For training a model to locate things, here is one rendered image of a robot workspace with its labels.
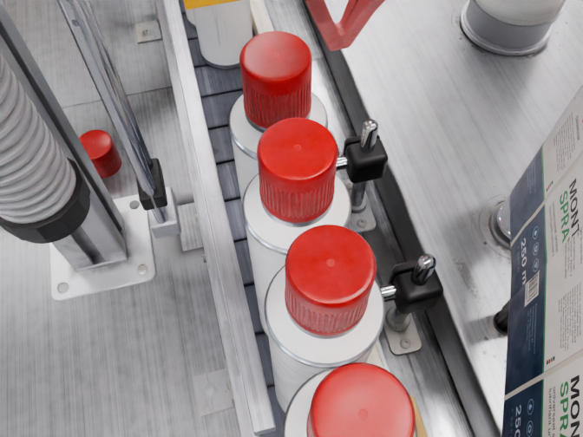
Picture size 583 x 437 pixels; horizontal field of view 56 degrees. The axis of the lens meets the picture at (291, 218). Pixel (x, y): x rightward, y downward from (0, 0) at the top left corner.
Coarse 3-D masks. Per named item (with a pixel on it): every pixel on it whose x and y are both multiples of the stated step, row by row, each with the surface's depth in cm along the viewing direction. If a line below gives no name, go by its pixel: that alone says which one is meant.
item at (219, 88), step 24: (192, 48) 53; (216, 72) 51; (216, 96) 50; (216, 120) 49; (216, 144) 47; (240, 216) 44; (240, 240) 43; (240, 264) 42; (264, 336) 39; (264, 360) 38
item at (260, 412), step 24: (168, 0) 44; (168, 24) 43; (192, 72) 40; (192, 96) 39; (192, 120) 38; (216, 168) 36; (216, 192) 35; (216, 216) 34; (216, 240) 34; (240, 288) 32; (240, 312) 31; (240, 336) 31; (240, 360) 30; (264, 384) 29; (264, 408) 29; (264, 432) 29
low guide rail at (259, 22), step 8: (256, 0) 51; (256, 8) 51; (256, 16) 50; (264, 16) 50; (256, 24) 50; (264, 24) 50; (256, 32) 50; (376, 344) 35; (376, 352) 35; (368, 360) 35; (376, 360) 35
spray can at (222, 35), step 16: (240, 0) 46; (208, 16) 46; (224, 16) 46; (240, 16) 47; (208, 32) 48; (224, 32) 48; (240, 32) 48; (208, 48) 50; (224, 48) 49; (240, 48) 50; (224, 64) 51
